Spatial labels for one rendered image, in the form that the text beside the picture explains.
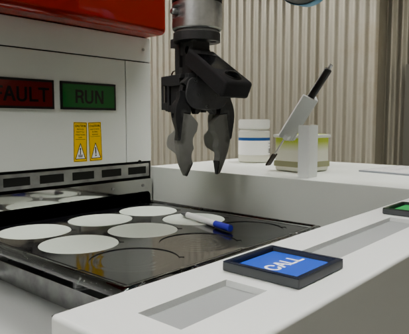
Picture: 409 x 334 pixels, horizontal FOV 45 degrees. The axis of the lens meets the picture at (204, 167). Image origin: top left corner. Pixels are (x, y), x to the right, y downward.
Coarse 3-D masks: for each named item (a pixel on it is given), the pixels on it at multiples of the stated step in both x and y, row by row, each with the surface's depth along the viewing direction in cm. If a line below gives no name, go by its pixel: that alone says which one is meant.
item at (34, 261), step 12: (0, 252) 60; (12, 252) 59; (36, 264) 55; (48, 264) 53; (60, 264) 53; (60, 276) 52; (72, 276) 50; (84, 276) 49; (96, 276) 49; (96, 288) 48; (108, 288) 46; (120, 288) 46
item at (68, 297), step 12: (0, 264) 73; (12, 264) 71; (24, 264) 71; (0, 276) 73; (12, 276) 71; (24, 276) 69; (36, 276) 66; (48, 276) 66; (24, 288) 69; (36, 288) 67; (48, 288) 65; (60, 288) 63; (72, 288) 61; (48, 300) 65; (60, 300) 63; (72, 300) 61; (84, 300) 59; (96, 300) 58
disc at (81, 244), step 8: (48, 240) 65; (56, 240) 65; (64, 240) 65; (72, 240) 65; (80, 240) 65; (88, 240) 65; (96, 240) 65; (104, 240) 65; (112, 240) 65; (40, 248) 61; (48, 248) 61; (56, 248) 61; (64, 248) 61; (72, 248) 61; (80, 248) 61; (88, 248) 61; (96, 248) 61; (104, 248) 61
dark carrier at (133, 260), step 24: (72, 216) 81; (144, 216) 81; (0, 240) 65; (24, 240) 65; (120, 240) 65; (144, 240) 65; (168, 240) 65; (192, 240) 65; (216, 240) 65; (240, 240) 65; (264, 240) 65; (72, 264) 54; (96, 264) 54; (120, 264) 54; (144, 264) 54; (168, 264) 54
